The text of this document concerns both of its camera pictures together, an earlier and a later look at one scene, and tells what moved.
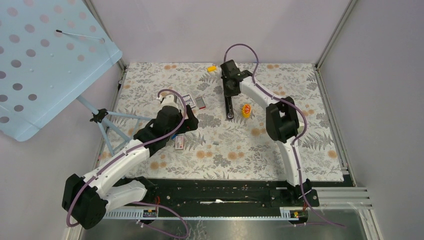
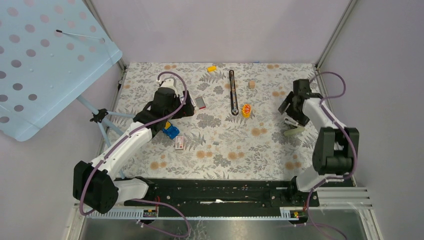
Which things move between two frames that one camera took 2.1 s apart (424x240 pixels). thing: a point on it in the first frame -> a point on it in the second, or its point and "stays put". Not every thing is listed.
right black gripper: (227, 93) -> (301, 119)
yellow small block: (211, 68) stays put
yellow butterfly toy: (246, 111) stays put
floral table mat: (217, 148) stays put
